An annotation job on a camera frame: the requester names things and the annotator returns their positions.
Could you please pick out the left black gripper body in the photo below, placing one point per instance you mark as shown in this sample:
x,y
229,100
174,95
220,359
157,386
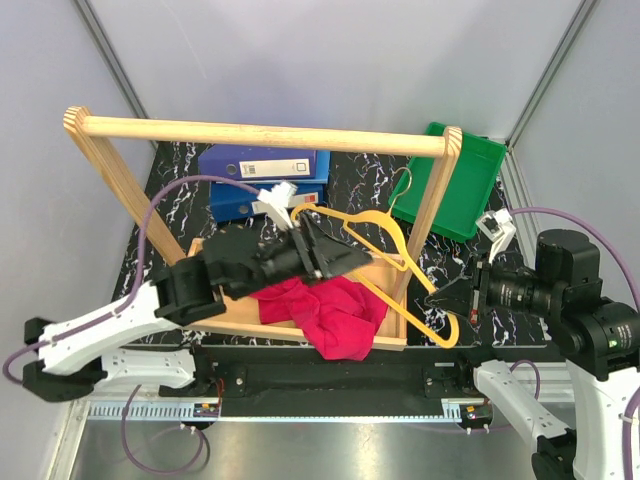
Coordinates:
x,y
311,255

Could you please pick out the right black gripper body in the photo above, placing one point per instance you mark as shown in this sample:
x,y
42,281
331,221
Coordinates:
x,y
480,269

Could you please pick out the red t shirt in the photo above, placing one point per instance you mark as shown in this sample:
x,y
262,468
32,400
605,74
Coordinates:
x,y
338,317

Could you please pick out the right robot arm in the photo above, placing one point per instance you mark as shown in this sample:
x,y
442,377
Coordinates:
x,y
597,337

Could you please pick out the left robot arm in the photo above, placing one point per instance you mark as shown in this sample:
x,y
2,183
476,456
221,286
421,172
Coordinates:
x,y
80,355

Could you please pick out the lower blue binder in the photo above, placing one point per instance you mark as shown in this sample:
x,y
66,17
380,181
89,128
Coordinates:
x,y
229,203

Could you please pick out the blue binder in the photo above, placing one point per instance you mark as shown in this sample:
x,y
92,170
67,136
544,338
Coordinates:
x,y
229,203
253,164

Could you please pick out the upper blue binder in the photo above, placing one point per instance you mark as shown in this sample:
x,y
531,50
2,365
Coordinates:
x,y
253,164

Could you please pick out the wooden tray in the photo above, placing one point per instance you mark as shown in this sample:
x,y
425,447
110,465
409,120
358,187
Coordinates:
x,y
242,316

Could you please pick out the green plastic bin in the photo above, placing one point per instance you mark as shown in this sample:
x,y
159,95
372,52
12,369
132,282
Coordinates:
x,y
467,193

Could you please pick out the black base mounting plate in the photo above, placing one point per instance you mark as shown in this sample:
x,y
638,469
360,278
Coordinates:
x,y
256,372

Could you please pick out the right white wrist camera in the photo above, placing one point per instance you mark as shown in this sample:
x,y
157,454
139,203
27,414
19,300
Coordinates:
x,y
499,228

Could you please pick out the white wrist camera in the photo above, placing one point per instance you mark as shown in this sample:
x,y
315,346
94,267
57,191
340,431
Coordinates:
x,y
499,228
275,204

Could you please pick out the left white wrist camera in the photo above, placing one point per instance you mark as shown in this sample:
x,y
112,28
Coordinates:
x,y
275,204

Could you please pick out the wooden clothes rack frame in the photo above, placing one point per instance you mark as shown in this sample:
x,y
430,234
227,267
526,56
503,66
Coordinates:
x,y
92,136

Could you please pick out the white slotted cable duct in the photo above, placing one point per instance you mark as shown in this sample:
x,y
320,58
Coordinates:
x,y
317,408

